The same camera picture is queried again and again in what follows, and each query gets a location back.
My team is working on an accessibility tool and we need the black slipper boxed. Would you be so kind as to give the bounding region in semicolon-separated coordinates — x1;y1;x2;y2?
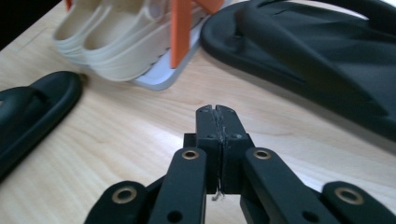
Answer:
199;0;396;143
0;70;84;183

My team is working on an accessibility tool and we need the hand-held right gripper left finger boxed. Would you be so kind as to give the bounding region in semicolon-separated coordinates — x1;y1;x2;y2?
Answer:
183;105;222;194

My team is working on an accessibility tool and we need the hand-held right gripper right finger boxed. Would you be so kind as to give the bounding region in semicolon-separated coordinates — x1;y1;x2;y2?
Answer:
217;105;256;194

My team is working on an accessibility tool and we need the cream clog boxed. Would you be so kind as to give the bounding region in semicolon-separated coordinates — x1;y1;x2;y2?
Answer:
82;0;176;82
51;0;110;66

